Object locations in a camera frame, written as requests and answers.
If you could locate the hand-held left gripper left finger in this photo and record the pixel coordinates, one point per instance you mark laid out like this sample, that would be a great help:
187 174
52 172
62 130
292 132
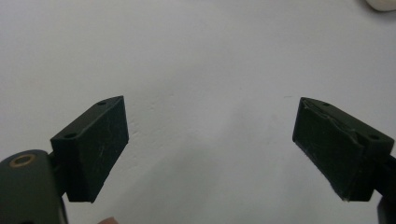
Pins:
93 146

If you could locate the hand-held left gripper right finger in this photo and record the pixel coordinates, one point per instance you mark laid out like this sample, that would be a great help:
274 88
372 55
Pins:
336 149

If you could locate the white round object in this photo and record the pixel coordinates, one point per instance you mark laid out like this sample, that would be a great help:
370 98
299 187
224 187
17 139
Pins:
382 4

